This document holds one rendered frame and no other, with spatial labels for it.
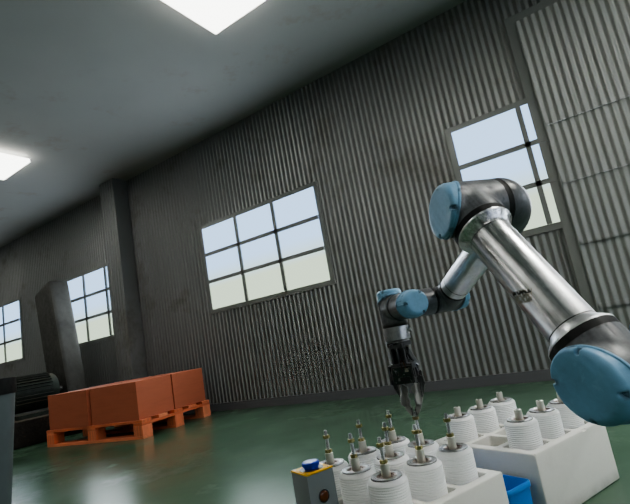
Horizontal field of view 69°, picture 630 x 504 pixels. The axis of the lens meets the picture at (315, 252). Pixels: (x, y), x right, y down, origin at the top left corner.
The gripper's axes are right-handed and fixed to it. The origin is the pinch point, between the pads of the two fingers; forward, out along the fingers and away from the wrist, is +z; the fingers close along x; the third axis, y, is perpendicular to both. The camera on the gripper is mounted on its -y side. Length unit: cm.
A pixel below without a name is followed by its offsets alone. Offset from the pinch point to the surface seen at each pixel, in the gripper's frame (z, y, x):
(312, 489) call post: 6.0, 42.6, -15.3
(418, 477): 11.4, 21.7, 2.7
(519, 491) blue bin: 23.5, -1.0, 23.0
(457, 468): 12.9, 11.9, 10.6
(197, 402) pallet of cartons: 18, -260, -280
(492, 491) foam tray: 19.5, 9.6, 17.4
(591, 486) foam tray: 32, -26, 41
